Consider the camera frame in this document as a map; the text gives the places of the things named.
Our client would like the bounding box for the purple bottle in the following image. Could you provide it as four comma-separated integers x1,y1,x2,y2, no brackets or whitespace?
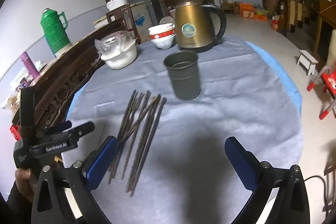
20,51,40,79

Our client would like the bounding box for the person's left hand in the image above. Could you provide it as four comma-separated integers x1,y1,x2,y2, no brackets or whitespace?
14,168,38,201

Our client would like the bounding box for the gold electric kettle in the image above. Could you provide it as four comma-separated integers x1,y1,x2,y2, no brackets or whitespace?
173,0,227,53

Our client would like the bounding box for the grey metal utensil holder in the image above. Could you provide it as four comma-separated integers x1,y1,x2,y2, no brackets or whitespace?
163,50,202,101

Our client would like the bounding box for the clear plastic bag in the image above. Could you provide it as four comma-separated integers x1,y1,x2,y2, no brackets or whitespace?
94,31,135,60

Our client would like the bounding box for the cream upholstered chair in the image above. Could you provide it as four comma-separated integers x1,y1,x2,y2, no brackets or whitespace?
325,30,336,69

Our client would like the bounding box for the red and white bowl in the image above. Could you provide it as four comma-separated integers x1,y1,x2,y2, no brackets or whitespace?
148,24,175,41

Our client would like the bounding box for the wooden staircase railing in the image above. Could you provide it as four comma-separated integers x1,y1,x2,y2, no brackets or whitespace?
285,0,319,33

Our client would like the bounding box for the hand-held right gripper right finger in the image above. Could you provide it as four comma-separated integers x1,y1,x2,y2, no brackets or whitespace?
224,136,310,224

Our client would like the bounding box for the green thermos flask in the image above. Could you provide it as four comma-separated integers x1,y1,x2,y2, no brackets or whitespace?
40,8,72,58

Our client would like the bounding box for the person's left forearm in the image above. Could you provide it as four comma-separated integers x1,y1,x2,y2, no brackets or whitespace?
6,183,34,224

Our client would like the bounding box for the grey fleece tablecloth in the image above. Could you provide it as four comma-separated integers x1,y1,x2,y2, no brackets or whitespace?
66,35,303,224

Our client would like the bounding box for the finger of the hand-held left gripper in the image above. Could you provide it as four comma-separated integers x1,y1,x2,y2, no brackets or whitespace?
43,120,73,136
66,121,96,140

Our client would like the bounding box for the white bucket with handle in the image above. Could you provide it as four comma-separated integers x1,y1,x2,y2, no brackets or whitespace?
106,0,128,11

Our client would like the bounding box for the small white stool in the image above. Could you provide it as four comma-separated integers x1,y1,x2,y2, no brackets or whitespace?
297,50,319,76

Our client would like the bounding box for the bunch of dark chopsticks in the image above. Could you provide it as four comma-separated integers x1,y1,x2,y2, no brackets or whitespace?
108,90,167,198

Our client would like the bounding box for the red child's chair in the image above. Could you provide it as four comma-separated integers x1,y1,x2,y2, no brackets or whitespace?
307,65,336,120

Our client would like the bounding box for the white chest freezer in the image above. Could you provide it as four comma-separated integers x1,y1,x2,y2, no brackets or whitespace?
94,1,153,35

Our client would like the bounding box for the dark wooden chair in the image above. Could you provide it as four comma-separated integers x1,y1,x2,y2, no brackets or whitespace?
106,4,141,45

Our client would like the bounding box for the white ceramic bowl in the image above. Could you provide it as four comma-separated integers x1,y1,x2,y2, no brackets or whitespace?
151,34,175,50

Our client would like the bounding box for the dark carved wooden sideboard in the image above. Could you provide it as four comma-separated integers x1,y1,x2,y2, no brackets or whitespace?
10,17,132,135

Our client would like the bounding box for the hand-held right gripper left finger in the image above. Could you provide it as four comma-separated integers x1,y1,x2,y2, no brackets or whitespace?
31,135,118,224

